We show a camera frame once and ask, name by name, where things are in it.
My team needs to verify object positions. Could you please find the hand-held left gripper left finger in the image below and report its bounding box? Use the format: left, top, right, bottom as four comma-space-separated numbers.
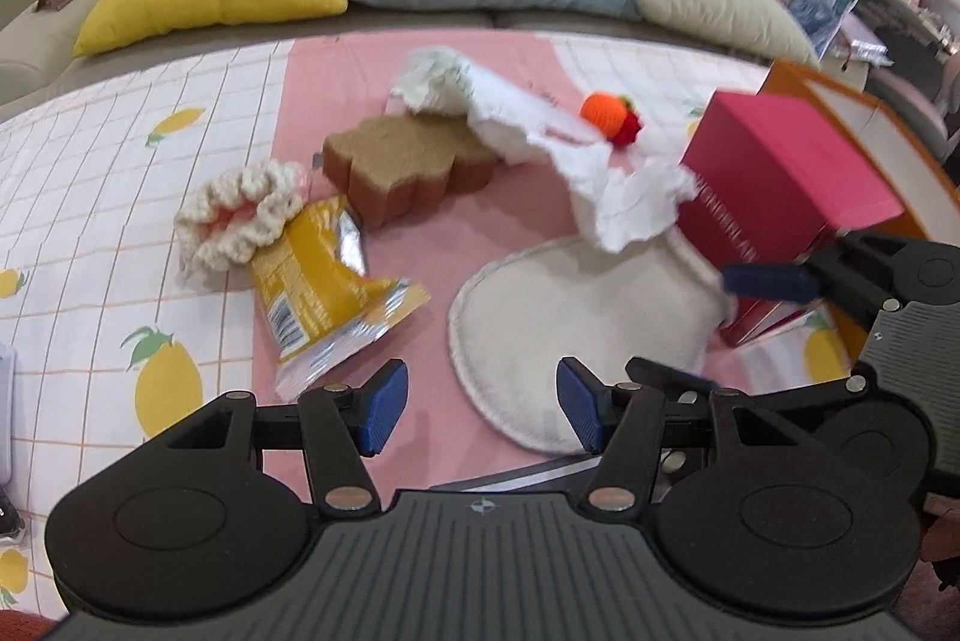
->
142, 359, 410, 522

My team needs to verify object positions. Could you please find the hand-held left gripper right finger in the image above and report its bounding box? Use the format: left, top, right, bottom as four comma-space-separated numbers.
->
555, 356, 826, 522

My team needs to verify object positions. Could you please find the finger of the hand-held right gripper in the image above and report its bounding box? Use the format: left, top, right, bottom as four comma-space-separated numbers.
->
625, 356, 875, 471
718, 230, 920, 343

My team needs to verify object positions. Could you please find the round cream pad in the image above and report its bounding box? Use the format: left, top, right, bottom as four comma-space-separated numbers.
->
448, 232, 740, 458

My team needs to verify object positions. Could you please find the yellow snack packet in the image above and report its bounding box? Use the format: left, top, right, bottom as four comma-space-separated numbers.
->
251, 194, 432, 402

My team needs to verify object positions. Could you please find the orange storage box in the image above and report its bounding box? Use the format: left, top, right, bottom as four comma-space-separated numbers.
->
757, 57, 960, 379

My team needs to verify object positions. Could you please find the brown bread-shaped sponge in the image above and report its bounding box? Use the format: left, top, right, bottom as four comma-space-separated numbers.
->
322, 114, 503, 229

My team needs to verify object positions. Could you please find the cream crochet scrunchie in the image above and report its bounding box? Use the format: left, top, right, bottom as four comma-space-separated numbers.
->
174, 159, 310, 273

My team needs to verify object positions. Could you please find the white towel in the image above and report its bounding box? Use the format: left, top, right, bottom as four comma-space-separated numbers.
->
390, 47, 698, 253

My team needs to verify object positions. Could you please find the red crochet strawberry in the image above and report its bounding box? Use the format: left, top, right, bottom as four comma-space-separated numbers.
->
609, 104, 644, 148

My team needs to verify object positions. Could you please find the orange crochet fruit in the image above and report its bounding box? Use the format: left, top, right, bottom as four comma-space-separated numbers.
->
581, 92, 635, 133

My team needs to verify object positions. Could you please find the clear plastic bag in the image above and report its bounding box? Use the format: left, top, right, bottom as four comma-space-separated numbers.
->
838, 39, 895, 70

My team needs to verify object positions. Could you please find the lemon print checked blanket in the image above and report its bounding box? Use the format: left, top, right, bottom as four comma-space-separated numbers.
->
0, 29, 960, 619

